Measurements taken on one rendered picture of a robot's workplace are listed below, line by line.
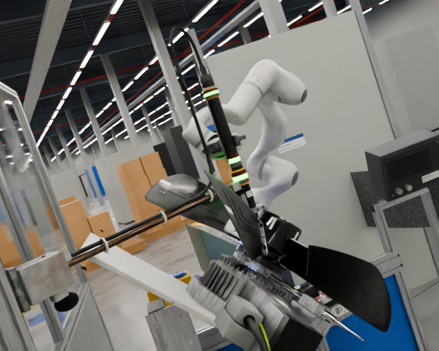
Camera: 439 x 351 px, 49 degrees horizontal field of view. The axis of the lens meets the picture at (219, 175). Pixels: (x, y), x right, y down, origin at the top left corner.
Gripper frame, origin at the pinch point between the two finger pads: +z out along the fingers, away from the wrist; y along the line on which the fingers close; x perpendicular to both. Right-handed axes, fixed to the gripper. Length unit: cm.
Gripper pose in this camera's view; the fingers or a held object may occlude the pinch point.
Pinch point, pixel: (227, 143)
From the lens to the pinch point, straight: 135.2
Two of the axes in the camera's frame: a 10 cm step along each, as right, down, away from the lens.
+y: -9.3, 3.4, -1.6
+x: -3.3, -9.4, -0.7
